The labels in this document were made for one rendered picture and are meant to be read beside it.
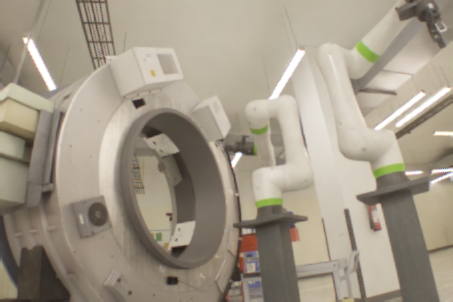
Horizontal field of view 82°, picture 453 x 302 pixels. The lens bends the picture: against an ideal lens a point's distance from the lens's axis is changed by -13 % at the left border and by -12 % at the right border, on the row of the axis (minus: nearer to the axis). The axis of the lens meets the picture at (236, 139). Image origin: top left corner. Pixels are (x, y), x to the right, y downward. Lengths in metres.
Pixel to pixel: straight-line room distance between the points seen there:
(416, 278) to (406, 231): 0.16
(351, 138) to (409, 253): 0.45
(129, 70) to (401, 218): 1.23
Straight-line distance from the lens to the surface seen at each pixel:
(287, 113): 1.53
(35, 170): 1.10
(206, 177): 1.91
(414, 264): 1.17
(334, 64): 1.25
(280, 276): 1.31
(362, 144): 1.10
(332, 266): 1.63
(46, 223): 1.16
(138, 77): 1.32
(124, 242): 1.21
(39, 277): 1.21
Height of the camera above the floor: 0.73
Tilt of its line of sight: 24 degrees up
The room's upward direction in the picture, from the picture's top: 7 degrees counter-clockwise
